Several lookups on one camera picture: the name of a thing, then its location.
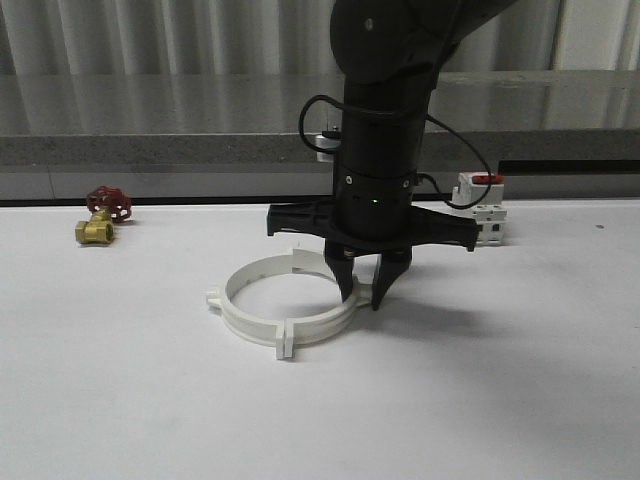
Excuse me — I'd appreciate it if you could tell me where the white half pipe clamp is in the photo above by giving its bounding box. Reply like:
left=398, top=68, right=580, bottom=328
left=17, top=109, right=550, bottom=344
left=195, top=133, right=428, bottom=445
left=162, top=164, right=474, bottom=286
left=276, top=277, right=372, bottom=359
left=204, top=248, right=321, bottom=360

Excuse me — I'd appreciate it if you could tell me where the brass valve red handwheel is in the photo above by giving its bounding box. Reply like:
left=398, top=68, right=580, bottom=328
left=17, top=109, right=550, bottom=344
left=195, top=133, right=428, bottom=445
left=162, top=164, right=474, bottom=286
left=75, top=186, right=132, bottom=244

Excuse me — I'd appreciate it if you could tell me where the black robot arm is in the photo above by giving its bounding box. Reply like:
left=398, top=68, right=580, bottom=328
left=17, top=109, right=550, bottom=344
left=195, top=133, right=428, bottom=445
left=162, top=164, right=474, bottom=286
left=267, top=1, right=507, bottom=305

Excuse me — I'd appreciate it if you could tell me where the white circuit breaker red switch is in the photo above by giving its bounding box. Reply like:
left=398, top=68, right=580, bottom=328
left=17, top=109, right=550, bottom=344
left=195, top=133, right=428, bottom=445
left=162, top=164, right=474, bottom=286
left=451, top=172, right=507, bottom=246

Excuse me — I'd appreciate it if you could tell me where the grey stone ledge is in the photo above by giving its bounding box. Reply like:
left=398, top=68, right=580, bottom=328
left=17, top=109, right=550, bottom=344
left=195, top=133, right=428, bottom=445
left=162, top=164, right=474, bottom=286
left=1, top=71, right=639, bottom=171

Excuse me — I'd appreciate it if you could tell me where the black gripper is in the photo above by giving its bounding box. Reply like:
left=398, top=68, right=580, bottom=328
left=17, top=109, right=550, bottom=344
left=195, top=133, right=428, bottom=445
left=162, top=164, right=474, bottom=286
left=267, top=172, right=476, bottom=310

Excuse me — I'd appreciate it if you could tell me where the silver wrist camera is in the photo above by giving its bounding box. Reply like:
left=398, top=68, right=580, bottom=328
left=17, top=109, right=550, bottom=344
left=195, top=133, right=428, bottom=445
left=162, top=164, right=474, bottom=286
left=314, top=126, right=341, bottom=163

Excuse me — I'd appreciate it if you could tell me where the black cable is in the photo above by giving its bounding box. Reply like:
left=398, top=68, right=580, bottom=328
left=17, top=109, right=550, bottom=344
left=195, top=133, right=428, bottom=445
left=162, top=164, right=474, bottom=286
left=298, top=94, right=494, bottom=209

